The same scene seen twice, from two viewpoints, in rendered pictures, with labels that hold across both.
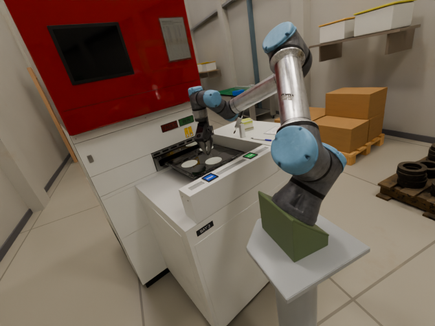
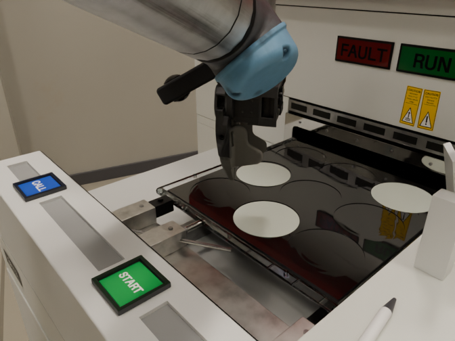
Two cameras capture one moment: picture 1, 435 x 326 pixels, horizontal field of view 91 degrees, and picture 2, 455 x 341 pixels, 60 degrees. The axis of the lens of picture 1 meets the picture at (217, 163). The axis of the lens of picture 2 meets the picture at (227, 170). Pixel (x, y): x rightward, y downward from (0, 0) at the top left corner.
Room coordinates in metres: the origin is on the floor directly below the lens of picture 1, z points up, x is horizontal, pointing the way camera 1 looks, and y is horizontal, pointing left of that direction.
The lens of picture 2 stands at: (1.05, -0.47, 1.23)
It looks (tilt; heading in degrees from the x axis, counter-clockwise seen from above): 26 degrees down; 83
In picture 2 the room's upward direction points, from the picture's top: straight up
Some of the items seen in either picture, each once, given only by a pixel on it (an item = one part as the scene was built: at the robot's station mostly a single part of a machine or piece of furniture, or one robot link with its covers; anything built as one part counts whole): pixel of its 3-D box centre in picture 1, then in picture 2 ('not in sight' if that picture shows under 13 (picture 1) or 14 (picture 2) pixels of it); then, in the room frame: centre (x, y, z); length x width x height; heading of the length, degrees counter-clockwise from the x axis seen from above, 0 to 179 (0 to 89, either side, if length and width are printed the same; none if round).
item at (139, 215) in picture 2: not in sight; (128, 219); (0.96, 0.05, 0.89); 0.08 x 0.03 x 0.03; 34
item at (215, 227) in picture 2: (221, 163); (229, 237); (1.11, -0.02, 0.90); 0.38 x 0.01 x 0.01; 124
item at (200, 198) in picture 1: (234, 178); (87, 275); (0.92, -0.07, 0.89); 0.55 x 0.09 x 0.14; 124
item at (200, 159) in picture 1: (202, 157); (310, 195); (1.26, 0.08, 0.90); 0.34 x 0.34 x 0.01; 35
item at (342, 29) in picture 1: (340, 30); not in sight; (3.38, -2.06, 1.52); 0.43 x 0.35 x 0.24; 19
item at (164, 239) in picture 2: not in sight; (156, 243); (1.01, -0.02, 0.89); 0.08 x 0.03 x 0.03; 34
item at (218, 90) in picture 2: (204, 127); (248, 76); (1.14, 0.03, 1.11); 0.09 x 0.08 x 0.12; 159
